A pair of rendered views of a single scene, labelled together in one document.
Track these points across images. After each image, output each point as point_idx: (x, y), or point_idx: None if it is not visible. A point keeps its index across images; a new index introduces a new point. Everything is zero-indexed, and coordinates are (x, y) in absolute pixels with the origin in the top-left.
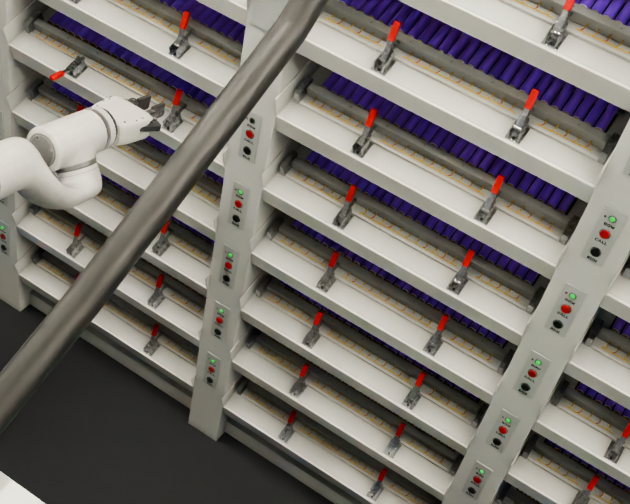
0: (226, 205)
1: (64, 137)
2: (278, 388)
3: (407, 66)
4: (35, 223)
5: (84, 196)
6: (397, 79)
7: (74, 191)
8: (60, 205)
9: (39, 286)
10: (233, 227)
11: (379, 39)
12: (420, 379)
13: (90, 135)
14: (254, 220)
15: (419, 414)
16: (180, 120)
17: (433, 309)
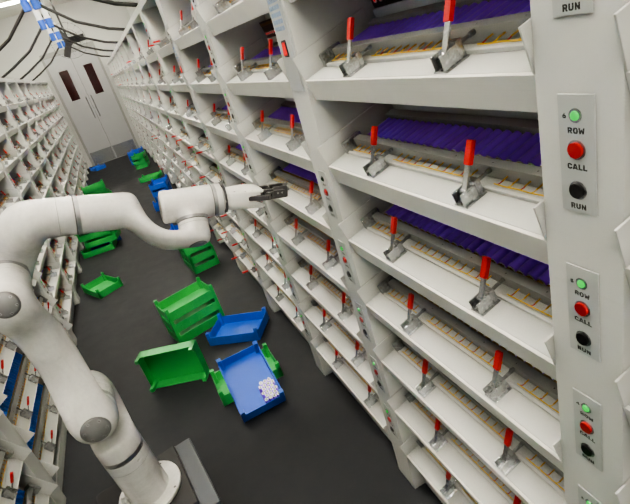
0: (343, 264)
1: (168, 195)
2: (423, 440)
3: (375, 62)
4: (313, 311)
5: (178, 237)
6: (359, 74)
7: (166, 231)
8: (158, 242)
9: (323, 356)
10: (352, 283)
11: (365, 56)
12: (507, 437)
13: (195, 196)
14: (355, 272)
15: (514, 481)
16: (319, 206)
17: (503, 350)
